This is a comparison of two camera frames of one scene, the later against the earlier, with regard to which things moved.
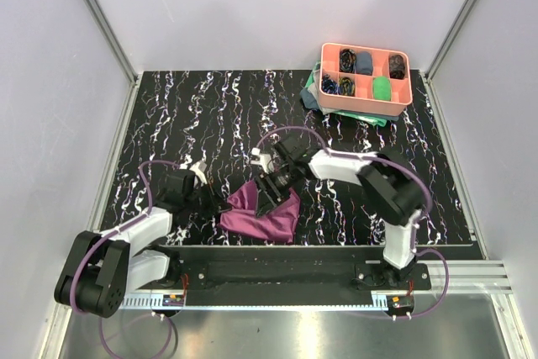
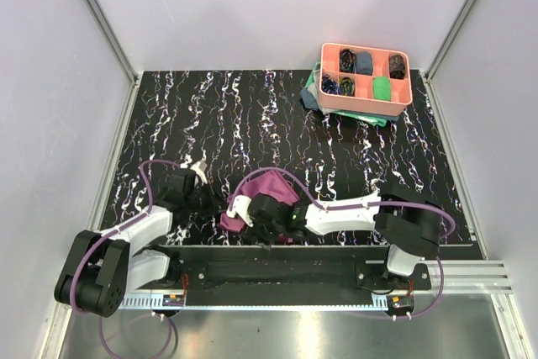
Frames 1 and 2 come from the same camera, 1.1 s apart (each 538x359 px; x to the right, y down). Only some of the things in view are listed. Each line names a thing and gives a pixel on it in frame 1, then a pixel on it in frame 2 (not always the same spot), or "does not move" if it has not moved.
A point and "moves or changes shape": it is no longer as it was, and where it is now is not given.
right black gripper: x=267 y=199 → x=255 y=234
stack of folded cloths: x=310 y=97 does not move
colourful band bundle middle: x=346 y=87 does not move
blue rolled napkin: x=364 y=65 does not move
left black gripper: x=215 y=206 does not move
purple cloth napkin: x=279 y=223 moves or changes shape
